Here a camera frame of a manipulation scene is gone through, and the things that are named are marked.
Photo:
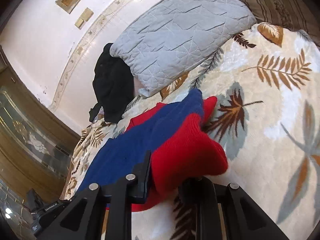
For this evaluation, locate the pink bed sheet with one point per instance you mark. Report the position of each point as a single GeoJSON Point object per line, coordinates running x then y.
{"type": "Point", "coordinates": [138, 87]}

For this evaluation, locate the red and blue sweater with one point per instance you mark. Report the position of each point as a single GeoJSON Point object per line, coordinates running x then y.
{"type": "Point", "coordinates": [179, 148]}

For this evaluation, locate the brown striped pillow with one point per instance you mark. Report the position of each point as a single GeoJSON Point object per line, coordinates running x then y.
{"type": "Point", "coordinates": [294, 15]}

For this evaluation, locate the grey quilted pillow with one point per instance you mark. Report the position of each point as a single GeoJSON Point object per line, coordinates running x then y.
{"type": "Point", "coordinates": [175, 36]}

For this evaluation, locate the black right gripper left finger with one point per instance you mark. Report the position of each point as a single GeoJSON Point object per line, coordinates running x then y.
{"type": "Point", "coordinates": [108, 206]}

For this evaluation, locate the wooden glass panel door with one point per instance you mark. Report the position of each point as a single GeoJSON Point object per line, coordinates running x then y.
{"type": "Point", "coordinates": [36, 149]}

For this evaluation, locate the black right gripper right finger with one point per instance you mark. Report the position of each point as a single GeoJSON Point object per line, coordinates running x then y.
{"type": "Point", "coordinates": [212, 211]}

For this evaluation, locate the black garment pile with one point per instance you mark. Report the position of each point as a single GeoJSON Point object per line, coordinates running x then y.
{"type": "Point", "coordinates": [113, 86]}

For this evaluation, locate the purple patterned cloth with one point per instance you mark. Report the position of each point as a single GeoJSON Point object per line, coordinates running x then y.
{"type": "Point", "coordinates": [100, 114]}

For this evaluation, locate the leaf pattern fleece blanket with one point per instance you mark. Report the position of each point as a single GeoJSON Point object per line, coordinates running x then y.
{"type": "Point", "coordinates": [266, 80]}

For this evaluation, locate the beige wall switch plates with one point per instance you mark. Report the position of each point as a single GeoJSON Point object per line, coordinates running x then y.
{"type": "Point", "coordinates": [84, 17]}

